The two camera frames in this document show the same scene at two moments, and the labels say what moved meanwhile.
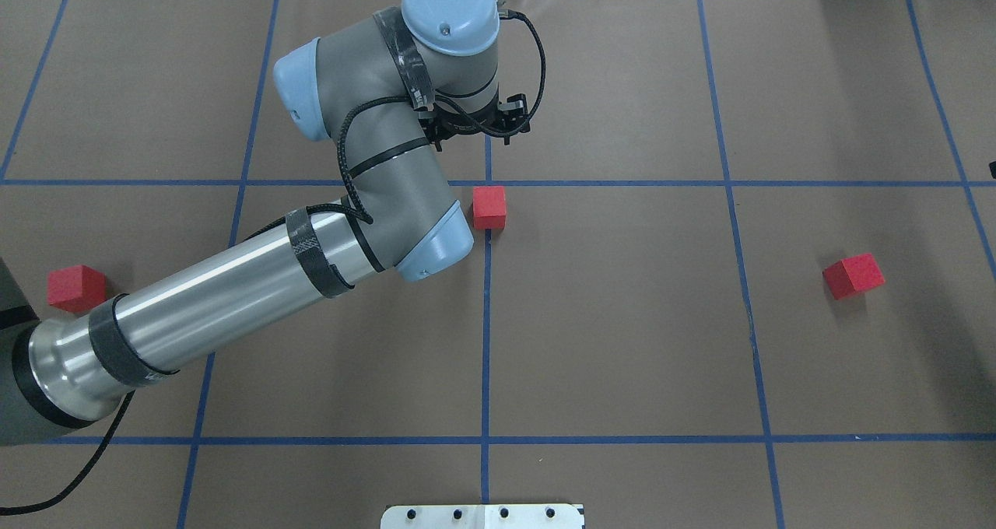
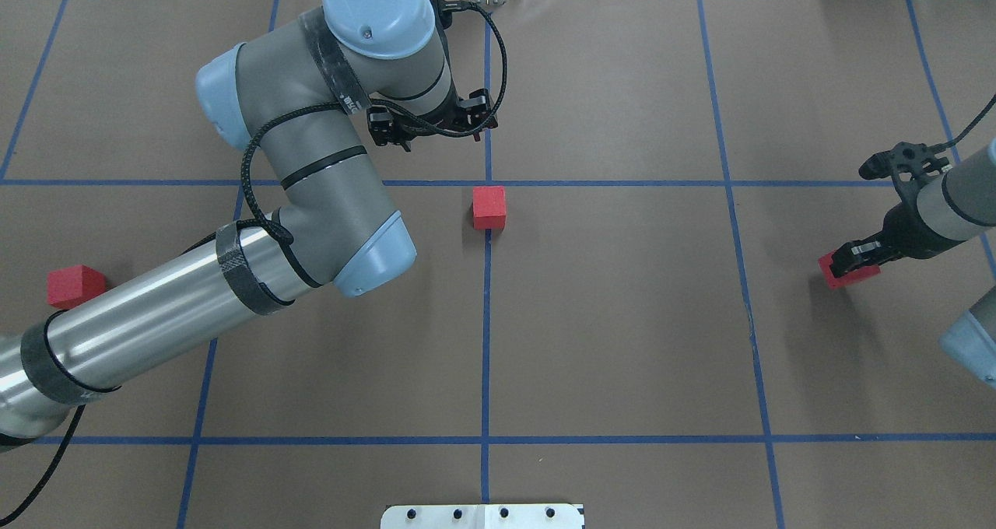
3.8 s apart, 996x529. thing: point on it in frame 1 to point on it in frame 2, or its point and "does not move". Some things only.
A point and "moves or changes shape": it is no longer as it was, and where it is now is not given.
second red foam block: x=76 y=288 does not move
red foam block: x=489 y=208 does not move
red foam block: x=852 y=275 moves or changes shape
